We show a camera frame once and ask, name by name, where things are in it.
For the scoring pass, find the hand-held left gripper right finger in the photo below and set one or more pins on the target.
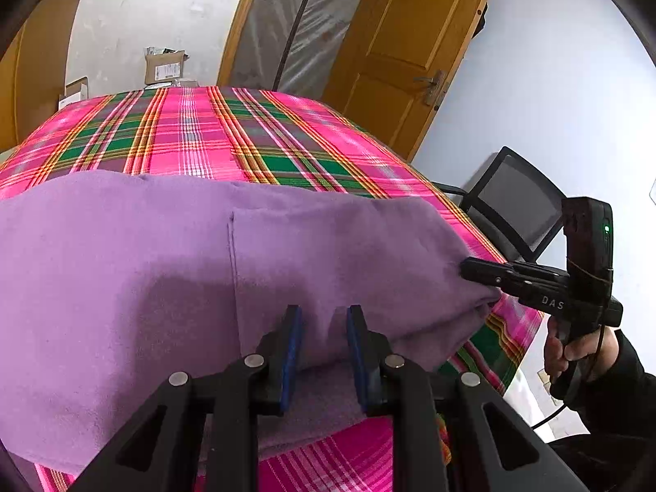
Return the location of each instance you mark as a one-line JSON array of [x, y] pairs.
[[356, 358]]

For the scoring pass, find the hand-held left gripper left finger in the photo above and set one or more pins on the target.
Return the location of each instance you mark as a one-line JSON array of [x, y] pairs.
[[292, 358]]

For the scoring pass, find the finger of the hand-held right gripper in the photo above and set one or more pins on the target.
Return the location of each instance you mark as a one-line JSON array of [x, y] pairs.
[[492, 274]]

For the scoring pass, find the purple sweater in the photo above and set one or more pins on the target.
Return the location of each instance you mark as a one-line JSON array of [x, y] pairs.
[[128, 266]]

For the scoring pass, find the person's right forearm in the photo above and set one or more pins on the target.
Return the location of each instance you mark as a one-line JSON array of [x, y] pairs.
[[625, 394]]

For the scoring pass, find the person's right hand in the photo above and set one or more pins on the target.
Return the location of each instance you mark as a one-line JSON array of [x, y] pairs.
[[597, 353]]

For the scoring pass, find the black office chair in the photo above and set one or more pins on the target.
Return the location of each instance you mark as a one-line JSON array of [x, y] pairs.
[[517, 200]]

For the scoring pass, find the person's black jacket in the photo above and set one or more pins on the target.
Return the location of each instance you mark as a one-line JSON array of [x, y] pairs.
[[604, 466]]

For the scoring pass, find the pink plaid blanket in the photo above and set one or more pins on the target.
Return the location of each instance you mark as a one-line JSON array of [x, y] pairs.
[[205, 128]]

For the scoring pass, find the wooden door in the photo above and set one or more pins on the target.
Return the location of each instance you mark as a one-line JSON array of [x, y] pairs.
[[410, 36]]

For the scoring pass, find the clear wrapped parcel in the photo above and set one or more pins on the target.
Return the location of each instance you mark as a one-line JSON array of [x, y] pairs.
[[188, 83]]

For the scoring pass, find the clear plastic curtain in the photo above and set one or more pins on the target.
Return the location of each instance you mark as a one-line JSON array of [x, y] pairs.
[[328, 25]]

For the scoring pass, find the brown cardboard box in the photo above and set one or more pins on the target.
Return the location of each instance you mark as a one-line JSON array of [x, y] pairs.
[[164, 69]]

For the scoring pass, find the white cardboard box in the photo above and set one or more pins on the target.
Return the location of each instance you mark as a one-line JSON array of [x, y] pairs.
[[74, 92]]

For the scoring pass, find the wooden wardrobe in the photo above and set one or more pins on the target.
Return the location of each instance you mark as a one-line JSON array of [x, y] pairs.
[[30, 87]]

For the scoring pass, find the beige wall socket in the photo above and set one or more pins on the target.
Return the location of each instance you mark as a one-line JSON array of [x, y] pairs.
[[543, 376]]

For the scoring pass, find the wooden door frame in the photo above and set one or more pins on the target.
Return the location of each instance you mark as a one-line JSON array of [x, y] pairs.
[[241, 20]]

